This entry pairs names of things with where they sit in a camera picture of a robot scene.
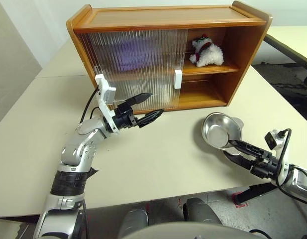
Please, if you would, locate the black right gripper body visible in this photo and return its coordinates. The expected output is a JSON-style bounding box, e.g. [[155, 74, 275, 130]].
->
[[250, 153, 281, 180]]

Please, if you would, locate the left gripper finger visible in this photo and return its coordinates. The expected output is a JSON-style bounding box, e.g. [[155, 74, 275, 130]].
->
[[136, 109, 165, 129], [117, 93, 153, 112]]

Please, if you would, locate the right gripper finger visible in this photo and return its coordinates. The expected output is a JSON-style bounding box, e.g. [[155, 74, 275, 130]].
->
[[227, 139, 271, 159], [222, 151, 256, 170]]

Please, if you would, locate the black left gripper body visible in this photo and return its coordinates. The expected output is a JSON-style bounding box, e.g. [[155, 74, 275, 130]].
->
[[112, 103, 140, 129]]

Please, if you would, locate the metal bowl with handles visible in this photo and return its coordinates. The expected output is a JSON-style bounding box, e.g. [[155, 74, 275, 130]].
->
[[202, 112, 245, 157]]

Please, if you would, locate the purple tissue pack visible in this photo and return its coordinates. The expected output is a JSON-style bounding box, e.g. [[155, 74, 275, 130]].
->
[[115, 36, 154, 73]]

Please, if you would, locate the ribbed clear sliding door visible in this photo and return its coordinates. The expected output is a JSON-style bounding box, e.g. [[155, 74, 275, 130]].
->
[[77, 29, 181, 114], [93, 28, 189, 112]]

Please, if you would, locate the white plush toy with sweater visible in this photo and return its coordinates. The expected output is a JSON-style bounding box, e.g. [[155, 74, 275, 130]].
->
[[189, 33, 225, 68]]

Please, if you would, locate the brown wooden shelf board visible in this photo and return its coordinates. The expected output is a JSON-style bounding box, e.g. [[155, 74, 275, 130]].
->
[[182, 61, 240, 76]]

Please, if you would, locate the wooden cabinet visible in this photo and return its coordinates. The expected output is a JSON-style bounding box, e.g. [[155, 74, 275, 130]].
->
[[66, 0, 273, 115]]

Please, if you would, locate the grey rounded shape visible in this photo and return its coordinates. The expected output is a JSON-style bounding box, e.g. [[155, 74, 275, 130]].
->
[[117, 209, 149, 239], [182, 197, 221, 225]]

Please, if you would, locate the grey curved robot torso edge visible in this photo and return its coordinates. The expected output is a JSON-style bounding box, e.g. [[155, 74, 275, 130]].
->
[[117, 221, 268, 239]]

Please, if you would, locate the cream table with black legs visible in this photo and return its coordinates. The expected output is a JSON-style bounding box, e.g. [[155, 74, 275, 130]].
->
[[264, 26, 307, 88]]

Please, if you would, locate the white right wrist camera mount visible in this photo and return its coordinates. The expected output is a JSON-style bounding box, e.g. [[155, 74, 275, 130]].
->
[[264, 128, 293, 186]]

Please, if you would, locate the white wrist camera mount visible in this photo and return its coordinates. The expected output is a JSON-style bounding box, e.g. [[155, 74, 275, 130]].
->
[[96, 77, 119, 134], [264, 128, 293, 186]]

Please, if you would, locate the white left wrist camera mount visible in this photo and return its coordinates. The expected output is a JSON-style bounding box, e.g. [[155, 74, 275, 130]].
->
[[96, 77, 119, 134]]

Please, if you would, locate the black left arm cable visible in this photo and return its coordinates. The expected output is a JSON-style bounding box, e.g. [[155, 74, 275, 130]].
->
[[79, 86, 102, 125]]

